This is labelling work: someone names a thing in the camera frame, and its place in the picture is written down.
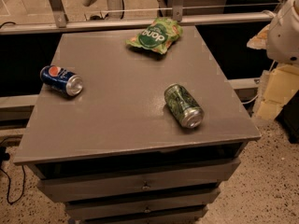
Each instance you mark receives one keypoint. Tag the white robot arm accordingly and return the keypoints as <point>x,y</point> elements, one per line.
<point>280,39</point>

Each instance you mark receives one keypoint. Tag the green chip bag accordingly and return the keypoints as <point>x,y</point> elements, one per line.
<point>157,37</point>

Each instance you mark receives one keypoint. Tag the green soda can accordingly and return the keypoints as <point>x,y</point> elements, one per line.
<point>183,106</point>

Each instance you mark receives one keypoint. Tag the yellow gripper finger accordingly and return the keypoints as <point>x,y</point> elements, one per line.
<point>276,90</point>

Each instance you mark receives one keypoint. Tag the grey metal railing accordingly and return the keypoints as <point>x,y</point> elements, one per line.
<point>57,16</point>

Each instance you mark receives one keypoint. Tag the blue pepsi can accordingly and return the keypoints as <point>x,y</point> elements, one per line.
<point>61,80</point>

